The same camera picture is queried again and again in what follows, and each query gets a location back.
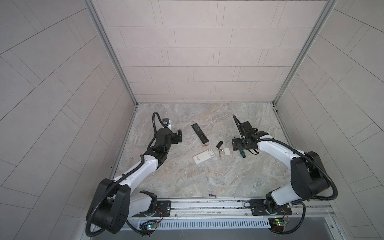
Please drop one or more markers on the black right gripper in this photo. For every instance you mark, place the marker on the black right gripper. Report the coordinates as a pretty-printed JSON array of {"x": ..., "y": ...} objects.
[{"x": 237, "y": 144}]

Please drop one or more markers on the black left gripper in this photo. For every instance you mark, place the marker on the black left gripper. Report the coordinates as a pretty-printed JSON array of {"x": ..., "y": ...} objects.
[{"x": 173, "y": 138}]

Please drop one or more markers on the green black screwdriver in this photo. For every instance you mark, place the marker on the green black screwdriver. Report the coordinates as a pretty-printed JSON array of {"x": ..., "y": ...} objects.
[{"x": 242, "y": 153}]

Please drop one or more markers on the black remote control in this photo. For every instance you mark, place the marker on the black remote control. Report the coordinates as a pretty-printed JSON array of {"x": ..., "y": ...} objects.
[{"x": 200, "y": 133}]

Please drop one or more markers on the red white remote control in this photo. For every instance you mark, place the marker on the red white remote control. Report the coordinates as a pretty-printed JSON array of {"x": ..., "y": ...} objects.
[{"x": 204, "y": 156}]

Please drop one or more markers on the black battery cover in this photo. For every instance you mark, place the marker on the black battery cover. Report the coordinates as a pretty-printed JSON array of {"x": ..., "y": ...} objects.
[{"x": 218, "y": 146}]

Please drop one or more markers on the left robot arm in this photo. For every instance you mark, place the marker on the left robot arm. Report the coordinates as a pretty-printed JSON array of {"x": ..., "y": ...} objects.
[{"x": 113, "y": 204}]

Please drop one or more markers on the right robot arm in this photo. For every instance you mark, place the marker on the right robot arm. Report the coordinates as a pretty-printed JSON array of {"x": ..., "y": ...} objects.
[{"x": 309, "y": 179}]

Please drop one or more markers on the left circuit board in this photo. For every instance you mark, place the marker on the left circuit board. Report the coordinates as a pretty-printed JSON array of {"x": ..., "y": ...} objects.
[{"x": 149, "y": 226}]

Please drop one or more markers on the circuit board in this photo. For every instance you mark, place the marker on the circuit board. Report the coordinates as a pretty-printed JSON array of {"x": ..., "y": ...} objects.
[
  {"x": 149, "y": 226},
  {"x": 277, "y": 224}
]

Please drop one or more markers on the right circuit board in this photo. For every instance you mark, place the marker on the right circuit board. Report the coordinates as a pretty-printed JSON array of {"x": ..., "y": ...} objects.
[{"x": 277, "y": 224}]

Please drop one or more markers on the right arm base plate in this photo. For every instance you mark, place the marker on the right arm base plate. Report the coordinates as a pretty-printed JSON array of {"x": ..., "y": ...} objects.
[{"x": 263, "y": 207}]

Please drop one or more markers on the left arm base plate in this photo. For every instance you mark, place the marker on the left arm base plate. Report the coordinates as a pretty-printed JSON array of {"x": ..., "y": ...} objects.
[{"x": 163, "y": 209}]

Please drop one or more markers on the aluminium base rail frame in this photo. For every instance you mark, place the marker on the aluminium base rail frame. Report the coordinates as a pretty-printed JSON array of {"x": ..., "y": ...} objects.
[{"x": 230, "y": 209}]

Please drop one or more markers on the aluminium corner post right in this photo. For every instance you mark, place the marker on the aluminium corner post right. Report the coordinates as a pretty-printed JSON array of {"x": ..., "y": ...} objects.
[{"x": 324, "y": 15}]

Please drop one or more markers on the aluminium corner post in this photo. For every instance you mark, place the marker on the aluminium corner post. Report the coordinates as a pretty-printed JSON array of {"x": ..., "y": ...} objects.
[
  {"x": 90, "y": 7},
  {"x": 324, "y": 15}
]

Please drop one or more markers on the aluminium corner post left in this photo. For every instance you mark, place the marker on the aluminium corner post left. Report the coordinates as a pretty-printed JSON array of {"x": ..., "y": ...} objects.
[{"x": 90, "y": 7}]

